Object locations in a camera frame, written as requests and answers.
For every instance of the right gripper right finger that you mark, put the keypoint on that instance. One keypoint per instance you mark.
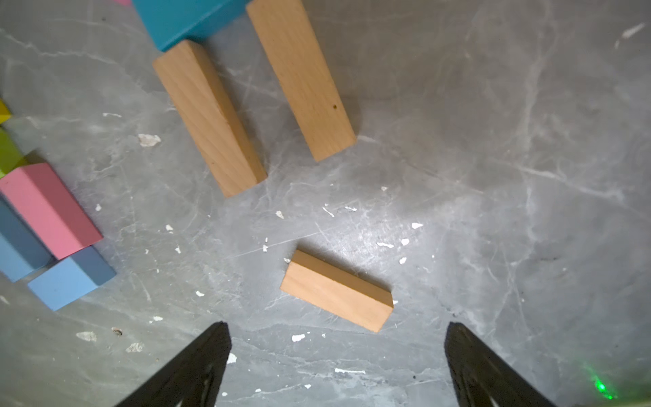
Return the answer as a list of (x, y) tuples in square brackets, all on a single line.
[(480, 377)]

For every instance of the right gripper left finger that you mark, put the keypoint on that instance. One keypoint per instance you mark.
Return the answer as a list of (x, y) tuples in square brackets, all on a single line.
[(193, 377)]

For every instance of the wooden block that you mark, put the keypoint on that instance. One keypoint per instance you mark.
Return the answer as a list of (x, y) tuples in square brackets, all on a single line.
[(193, 84), (290, 44), (337, 291)]

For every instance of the light blue block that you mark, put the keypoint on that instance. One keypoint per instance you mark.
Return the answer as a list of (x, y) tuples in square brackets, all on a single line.
[(22, 253), (71, 278)]

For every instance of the green block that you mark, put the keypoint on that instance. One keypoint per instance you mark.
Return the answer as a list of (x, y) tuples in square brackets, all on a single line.
[(10, 156)]

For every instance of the yellow block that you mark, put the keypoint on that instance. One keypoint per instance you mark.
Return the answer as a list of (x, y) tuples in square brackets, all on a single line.
[(5, 113)]

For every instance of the teal block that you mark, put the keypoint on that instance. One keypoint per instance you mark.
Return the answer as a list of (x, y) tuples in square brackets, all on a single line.
[(171, 21)]

